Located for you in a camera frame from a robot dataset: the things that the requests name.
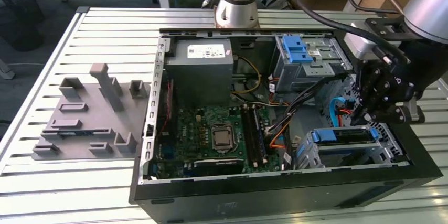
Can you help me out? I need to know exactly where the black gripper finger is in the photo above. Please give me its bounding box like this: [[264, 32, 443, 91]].
[[351, 62, 386, 127], [367, 81, 410, 124]]

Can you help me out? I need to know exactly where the silver optical drive cage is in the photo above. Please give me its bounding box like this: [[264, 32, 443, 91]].
[[272, 35, 354, 93]]

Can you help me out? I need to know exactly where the blue plastic drive latch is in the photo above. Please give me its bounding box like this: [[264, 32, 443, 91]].
[[282, 36, 315, 64]]

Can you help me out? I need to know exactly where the dark RAM stick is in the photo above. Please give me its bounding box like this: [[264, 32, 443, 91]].
[[243, 104, 259, 167]]

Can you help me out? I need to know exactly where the green motherboard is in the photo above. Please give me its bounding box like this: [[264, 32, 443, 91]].
[[156, 104, 282, 180]]

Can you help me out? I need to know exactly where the black CPU socket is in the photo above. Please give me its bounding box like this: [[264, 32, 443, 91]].
[[208, 123, 240, 154]]

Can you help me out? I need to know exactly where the silver CPU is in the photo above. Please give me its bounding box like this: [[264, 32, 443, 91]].
[[212, 130, 232, 148]]

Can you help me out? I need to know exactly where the gray power supply unit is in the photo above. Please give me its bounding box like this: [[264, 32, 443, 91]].
[[164, 39, 235, 108]]

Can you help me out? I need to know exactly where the black PC case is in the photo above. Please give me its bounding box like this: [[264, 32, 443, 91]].
[[128, 27, 444, 224]]

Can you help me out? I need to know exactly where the black graphics card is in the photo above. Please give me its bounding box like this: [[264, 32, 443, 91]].
[[191, 157, 246, 177]]

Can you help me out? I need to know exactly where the gray parts rack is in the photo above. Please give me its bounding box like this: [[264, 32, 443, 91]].
[[31, 62, 152, 161]]

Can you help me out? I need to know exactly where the spare RAM stick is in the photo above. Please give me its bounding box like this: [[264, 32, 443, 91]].
[[59, 130, 96, 137]]

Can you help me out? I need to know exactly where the white table leg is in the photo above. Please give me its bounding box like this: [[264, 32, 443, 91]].
[[0, 58, 18, 80]]

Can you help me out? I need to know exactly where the black disk power wire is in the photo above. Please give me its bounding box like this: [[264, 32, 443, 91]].
[[335, 102, 355, 117]]

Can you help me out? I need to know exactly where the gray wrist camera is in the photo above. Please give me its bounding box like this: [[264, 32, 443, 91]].
[[344, 20, 387, 60]]

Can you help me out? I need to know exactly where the blue data wire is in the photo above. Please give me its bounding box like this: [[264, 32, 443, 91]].
[[328, 97, 355, 130]]

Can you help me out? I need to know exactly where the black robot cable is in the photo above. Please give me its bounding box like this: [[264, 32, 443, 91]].
[[292, 0, 412, 65]]

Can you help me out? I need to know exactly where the black wire bundle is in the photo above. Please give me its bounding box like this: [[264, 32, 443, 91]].
[[270, 73, 355, 135]]

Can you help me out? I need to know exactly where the yellow wire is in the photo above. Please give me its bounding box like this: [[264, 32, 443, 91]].
[[231, 56, 263, 95]]

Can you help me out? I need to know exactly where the orange wire bundle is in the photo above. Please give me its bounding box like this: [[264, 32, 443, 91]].
[[268, 119, 294, 156]]

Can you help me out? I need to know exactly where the red black twisted wire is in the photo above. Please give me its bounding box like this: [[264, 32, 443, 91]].
[[159, 79, 176, 138]]

